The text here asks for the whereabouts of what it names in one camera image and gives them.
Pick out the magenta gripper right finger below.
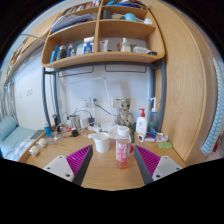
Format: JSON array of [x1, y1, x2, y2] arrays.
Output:
[[134, 145, 182, 185]]

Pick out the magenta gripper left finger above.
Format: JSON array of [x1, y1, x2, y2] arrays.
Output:
[[44, 145, 93, 186]]

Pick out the green sponge cloth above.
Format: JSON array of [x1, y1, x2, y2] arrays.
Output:
[[158, 142, 173, 149]]

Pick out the clear bottle pink label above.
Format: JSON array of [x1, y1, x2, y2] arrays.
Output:
[[116, 126, 131, 170]]

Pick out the white plastic cup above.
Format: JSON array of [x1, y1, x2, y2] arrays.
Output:
[[93, 132, 109, 153]]

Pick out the clear blue spray bottle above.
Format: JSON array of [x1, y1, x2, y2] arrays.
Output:
[[149, 97, 158, 132]]

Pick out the white tape roll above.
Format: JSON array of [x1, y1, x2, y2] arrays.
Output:
[[29, 146, 40, 156]]

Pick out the white pump bottle red cap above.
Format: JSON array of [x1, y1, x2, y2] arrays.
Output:
[[136, 109, 147, 136]]

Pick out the small blue bottle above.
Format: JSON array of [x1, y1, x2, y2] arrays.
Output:
[[43, 122, 52, 137]]

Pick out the Groot figurine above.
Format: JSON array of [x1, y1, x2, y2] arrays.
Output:
[[117, 98, 134, 127]]

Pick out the white desk lamp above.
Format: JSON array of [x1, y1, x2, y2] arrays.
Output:
[[63, 76, 118, 132]]

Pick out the bed with light bedding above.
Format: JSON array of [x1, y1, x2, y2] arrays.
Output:
[[0, 124, 43, 161]]

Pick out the teal pillow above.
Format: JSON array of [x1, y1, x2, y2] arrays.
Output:
[[0, 116, 17, 141]]

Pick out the wooden wardrobe side panel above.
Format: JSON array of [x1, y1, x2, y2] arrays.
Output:
[[148, 0, 218, 165]]

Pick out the white bottle on shelf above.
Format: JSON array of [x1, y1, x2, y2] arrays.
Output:
[[121, 38, 131, 52]]

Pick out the white blue box on shelf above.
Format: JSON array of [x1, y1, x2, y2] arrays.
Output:
[[84, 37, 94, 54]]

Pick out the folded grey cloth on shelf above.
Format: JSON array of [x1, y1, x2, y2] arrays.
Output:
[[50, 14, 93, 32]]

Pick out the wooden wall shelf unit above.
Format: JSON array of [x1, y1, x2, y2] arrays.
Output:
[[41, 0, 165, 69]]

